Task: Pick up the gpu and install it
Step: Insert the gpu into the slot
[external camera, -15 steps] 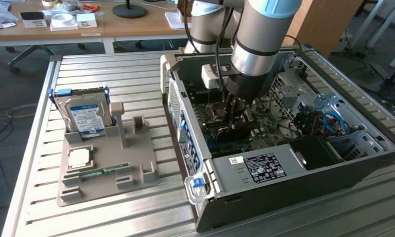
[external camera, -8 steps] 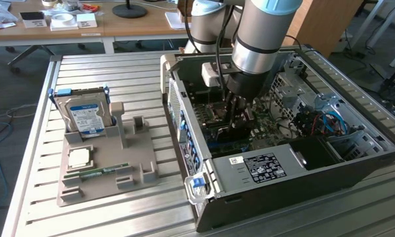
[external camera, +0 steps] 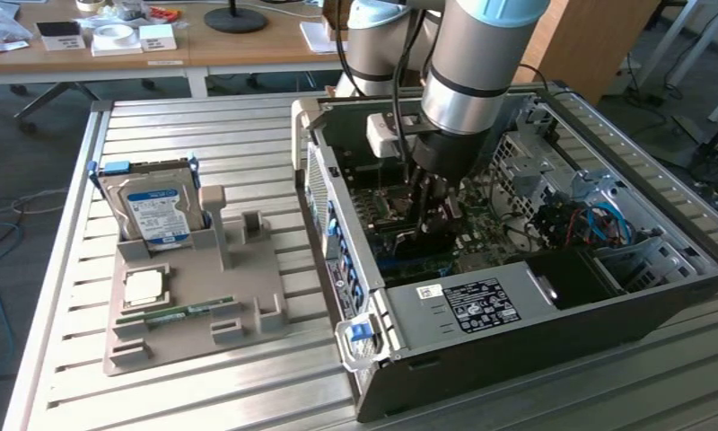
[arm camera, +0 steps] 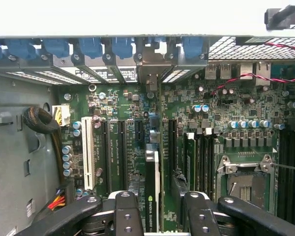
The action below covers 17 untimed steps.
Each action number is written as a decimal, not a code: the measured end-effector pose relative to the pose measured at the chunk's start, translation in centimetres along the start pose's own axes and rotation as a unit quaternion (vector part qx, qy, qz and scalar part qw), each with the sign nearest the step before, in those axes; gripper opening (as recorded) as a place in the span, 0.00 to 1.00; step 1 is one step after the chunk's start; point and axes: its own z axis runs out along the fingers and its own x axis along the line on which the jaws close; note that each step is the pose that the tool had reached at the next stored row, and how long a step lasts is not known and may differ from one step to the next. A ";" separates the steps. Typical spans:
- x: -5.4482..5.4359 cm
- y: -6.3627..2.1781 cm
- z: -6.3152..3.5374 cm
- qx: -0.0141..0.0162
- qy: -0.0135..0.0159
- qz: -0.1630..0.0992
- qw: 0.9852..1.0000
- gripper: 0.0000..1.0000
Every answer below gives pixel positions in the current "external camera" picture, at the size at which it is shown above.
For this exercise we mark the silver drive cage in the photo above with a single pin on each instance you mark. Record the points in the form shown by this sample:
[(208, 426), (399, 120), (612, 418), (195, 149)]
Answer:
[(533, 175)]

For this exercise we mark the wooden desk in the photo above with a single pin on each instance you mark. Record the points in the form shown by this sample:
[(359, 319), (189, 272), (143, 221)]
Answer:
[(245, 49)]

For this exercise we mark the wooden cabinet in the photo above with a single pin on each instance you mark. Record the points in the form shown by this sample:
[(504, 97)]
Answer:
[(575, 40)]

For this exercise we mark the white tape roll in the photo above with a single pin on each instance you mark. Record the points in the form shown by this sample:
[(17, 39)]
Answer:
[(116, 33)]

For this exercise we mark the white labelled box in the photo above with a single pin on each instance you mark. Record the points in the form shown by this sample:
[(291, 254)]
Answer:
[(156, 38)]

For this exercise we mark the beige masking tape roll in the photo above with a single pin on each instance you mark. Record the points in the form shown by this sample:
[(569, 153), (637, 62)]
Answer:
[(89, 4)]

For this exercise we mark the clear plastic bag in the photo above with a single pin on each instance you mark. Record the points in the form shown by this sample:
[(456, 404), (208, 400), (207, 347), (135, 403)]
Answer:
[(0, 22)]

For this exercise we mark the white table frame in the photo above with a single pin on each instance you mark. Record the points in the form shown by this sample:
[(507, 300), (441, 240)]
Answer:
[(695, 40)]

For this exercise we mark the grey power supply unit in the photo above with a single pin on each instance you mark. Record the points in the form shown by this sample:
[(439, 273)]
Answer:
[(485, 301)]

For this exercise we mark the green GPU card black cooler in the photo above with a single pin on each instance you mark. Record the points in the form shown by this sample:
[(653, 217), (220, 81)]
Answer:
[(425, 251)]

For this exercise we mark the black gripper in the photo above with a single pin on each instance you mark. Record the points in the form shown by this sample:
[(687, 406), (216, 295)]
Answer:
[(445, 152)]

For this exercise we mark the orange small parts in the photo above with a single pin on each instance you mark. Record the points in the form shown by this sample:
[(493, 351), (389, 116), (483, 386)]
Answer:
[(167, 14)]

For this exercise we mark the black round lamp base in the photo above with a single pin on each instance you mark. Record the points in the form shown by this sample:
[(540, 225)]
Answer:
[(236, 21)]

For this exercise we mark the white paper stack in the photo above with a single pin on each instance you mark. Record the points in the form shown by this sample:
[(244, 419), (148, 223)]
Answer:
[(320, 38)]

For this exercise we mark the green motherboard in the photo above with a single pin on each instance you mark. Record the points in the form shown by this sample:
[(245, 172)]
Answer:
[(485, 233)]

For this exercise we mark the blue case latch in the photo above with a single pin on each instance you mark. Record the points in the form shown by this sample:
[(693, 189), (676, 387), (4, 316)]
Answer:
[(359, 332)]

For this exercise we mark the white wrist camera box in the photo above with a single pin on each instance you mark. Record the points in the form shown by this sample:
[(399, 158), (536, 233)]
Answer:
[(383, 139)]

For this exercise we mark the flat white box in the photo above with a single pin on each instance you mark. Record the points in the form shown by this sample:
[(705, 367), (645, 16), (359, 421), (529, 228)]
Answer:
[(116, 49)]

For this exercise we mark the black and white box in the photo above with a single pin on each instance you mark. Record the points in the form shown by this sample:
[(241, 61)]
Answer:
[(60, 33)]

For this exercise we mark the black grey PC case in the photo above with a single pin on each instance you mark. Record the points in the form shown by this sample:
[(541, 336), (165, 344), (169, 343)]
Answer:
[(515, 354)]

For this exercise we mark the green RAM stick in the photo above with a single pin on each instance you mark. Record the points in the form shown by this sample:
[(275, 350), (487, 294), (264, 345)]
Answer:
[(173, 310)]

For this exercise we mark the grey parts rack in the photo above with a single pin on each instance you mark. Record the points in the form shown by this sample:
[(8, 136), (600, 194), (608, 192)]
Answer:
[(185, 269)]

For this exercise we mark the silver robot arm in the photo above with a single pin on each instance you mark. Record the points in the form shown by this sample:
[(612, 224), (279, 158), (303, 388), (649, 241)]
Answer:
[(485, 54)]

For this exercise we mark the CPU socket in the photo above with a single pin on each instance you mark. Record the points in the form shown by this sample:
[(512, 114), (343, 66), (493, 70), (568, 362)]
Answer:
[(397, 202)]

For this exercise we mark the silver CPU chip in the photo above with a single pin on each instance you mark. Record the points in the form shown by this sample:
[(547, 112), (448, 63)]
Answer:
[(144, 287)]

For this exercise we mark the hard disk blue caddy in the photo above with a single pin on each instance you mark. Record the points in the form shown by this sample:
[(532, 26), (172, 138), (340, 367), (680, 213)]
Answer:
[(152, 211)]

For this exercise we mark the blue card retainer strip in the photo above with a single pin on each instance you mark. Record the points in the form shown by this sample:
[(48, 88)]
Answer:
[(344, 251)]

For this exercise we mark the blue expansion slot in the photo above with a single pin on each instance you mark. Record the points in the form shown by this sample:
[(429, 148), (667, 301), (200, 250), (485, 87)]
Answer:
[(395, 265)]

